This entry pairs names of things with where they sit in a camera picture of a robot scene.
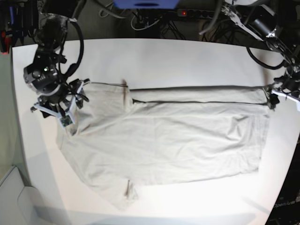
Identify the red black tool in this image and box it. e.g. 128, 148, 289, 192
0, 30, 11, 54

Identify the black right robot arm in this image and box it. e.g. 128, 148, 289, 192
23, 0, 86, 105

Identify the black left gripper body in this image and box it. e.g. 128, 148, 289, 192
274, 70, 300, 94

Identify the beige t-shirt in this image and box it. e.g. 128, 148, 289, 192
56, 83, 270, 210

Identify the blue box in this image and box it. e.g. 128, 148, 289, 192
113, 0, 179, 9

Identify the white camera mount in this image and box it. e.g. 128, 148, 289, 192
263, 84, 300, 112

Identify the black power strip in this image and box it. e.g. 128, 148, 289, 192
177, 9, 215, 19

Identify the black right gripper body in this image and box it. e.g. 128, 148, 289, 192
23, 64, 82, 108

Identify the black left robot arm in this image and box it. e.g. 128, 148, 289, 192
199, 0, 300, 97

